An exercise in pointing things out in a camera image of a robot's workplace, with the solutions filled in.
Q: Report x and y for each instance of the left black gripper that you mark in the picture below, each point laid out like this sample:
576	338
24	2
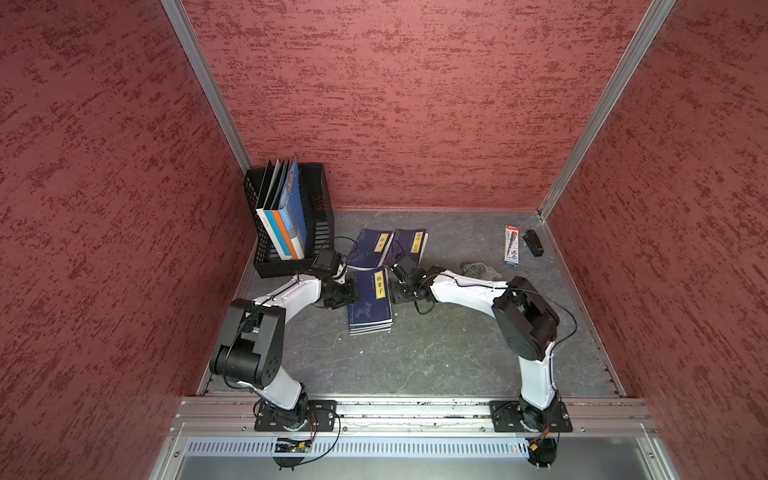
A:
351	296

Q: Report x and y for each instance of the purple book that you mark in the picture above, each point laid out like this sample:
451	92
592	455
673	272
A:
373	308
407	242
373	328

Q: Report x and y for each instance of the grey fluffy cleaning cloth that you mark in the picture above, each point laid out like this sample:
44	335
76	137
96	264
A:
480	271

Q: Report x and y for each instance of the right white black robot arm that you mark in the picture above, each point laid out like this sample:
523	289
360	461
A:
528	325

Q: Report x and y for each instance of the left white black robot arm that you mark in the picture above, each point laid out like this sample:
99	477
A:
249	349

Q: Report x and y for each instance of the blue book back left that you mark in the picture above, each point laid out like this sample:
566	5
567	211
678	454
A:
371	249

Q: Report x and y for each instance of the white teal upright book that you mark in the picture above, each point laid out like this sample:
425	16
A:
266	195

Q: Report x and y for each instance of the blue orange upright folder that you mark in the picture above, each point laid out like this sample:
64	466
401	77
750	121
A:
287	219

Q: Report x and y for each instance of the black mesh file basket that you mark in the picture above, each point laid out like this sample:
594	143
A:
318	217

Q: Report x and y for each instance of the white blue pen box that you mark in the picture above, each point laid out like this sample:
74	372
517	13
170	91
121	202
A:
511	250

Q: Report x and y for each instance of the small black device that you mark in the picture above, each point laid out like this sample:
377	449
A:
533	242

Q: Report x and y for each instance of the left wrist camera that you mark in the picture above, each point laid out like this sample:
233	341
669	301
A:
328	264

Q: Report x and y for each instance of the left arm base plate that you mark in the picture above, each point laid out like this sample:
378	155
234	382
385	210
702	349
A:
308	416

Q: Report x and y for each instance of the slotted cable duct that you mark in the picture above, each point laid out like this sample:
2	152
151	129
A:
361	447

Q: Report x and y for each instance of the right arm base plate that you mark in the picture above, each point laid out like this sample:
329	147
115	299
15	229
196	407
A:
516	416

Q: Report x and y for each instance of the aluminium rail frame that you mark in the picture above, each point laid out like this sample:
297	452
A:
431	417

